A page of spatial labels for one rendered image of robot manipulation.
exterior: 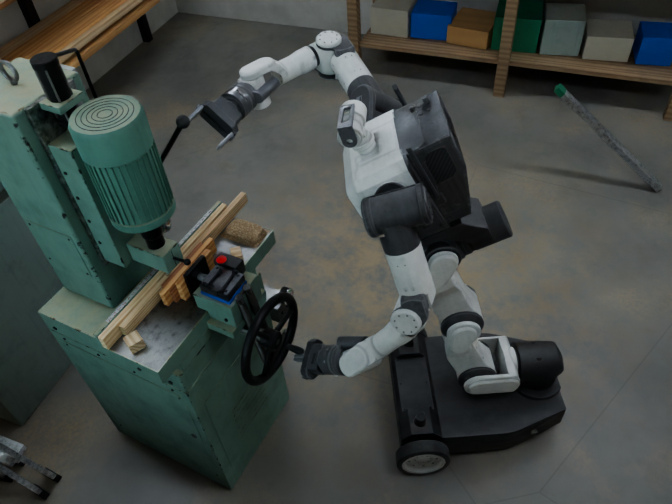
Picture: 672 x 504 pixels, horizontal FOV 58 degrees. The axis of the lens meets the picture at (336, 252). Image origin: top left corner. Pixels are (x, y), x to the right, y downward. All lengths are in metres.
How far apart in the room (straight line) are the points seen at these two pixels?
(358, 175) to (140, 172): 0.53
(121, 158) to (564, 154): 2.88
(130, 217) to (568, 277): 2.17
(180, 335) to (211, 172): 2.12
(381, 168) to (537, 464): 1.47
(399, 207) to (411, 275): 0.18
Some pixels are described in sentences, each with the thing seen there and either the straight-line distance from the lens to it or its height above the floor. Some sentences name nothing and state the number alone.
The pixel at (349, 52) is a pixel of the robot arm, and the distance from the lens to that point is 1.87.
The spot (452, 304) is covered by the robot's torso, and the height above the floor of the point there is 0.73.
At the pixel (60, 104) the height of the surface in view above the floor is 1.52.
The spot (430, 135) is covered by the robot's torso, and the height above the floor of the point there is 1.40.
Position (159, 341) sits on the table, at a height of 0.90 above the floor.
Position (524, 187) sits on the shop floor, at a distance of 3.57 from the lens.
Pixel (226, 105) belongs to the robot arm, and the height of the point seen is 1.36.
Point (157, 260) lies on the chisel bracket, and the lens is 1.77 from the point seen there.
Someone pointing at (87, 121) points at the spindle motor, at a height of 1.50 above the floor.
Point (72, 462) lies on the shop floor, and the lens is 2.77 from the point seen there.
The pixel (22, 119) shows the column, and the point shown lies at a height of 1.50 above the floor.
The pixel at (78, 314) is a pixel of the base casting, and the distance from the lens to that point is 2.08.
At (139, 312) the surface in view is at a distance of 1.81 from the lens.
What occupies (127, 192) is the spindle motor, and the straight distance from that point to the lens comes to 1.56.
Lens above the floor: 2.26
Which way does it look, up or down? 46 degrees down
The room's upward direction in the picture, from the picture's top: 5 degrees counter-clockwise
